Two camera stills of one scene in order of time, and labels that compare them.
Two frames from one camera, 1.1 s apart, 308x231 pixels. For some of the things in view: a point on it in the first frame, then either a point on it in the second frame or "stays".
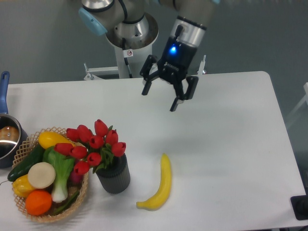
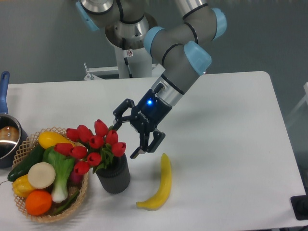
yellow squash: [48, 139] stays
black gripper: [176, 58] to [146, 115]
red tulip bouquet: [85, 147] stays
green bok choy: [64, 165] stays
